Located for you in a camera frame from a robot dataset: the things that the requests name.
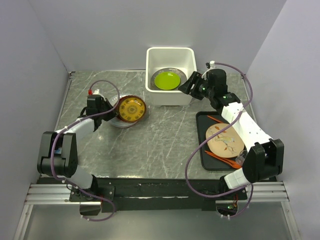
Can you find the white plastic bin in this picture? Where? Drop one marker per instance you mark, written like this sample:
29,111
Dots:
182,58

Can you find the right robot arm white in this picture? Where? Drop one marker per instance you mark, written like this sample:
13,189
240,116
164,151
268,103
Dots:
265,155

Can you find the black rectangular tray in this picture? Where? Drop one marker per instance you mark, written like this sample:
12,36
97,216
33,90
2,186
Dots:
206,127

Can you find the orange chopstick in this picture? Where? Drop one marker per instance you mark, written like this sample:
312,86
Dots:
217,157
215,119

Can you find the orange chopstick lower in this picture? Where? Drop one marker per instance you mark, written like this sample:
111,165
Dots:
217,157

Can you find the clear glass cup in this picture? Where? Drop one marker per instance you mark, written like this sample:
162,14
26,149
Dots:
241,157

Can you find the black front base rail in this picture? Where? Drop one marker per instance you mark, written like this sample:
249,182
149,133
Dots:
141,194

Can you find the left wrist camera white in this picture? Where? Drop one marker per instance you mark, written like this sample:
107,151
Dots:
95,92

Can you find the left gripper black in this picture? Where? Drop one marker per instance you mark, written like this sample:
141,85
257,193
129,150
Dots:
112,115

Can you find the peach plate with bird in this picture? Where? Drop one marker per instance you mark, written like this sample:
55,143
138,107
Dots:
227,144

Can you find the orange chopstick upper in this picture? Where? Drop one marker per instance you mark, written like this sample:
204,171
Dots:
215,119

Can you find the lime green plate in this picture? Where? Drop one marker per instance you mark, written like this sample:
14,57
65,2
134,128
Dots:
167,81

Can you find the pale grey large plate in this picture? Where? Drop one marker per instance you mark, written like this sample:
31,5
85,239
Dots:
129,108

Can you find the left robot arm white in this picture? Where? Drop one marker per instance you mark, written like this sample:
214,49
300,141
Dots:
58,152

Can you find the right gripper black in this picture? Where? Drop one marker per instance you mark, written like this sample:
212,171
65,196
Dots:
195,78

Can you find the glass plate with deer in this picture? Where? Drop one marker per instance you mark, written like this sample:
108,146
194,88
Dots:
181,74

